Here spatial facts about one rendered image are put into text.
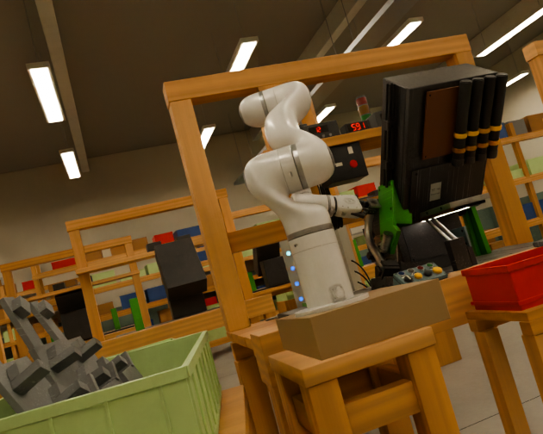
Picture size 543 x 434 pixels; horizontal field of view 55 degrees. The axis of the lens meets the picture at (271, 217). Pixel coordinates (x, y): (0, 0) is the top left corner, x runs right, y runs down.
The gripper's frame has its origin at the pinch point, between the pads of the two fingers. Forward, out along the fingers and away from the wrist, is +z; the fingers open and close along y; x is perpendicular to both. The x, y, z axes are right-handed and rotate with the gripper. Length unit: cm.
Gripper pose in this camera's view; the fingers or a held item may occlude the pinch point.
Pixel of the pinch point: (370, 207)
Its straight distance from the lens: 202.6
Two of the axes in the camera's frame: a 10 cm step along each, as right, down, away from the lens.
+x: -1.6, 8.2, 5.5
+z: 9.7, 0.3, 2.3
